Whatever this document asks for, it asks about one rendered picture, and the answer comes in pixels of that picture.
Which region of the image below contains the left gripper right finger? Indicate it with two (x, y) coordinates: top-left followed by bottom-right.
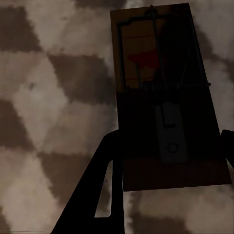
(220, 130), (234, 168)

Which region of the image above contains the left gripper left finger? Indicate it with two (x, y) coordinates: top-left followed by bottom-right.
(51, 130), (125, 234)

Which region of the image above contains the mousetrap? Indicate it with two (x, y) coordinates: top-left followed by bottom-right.
(110, 3), (232, 192)

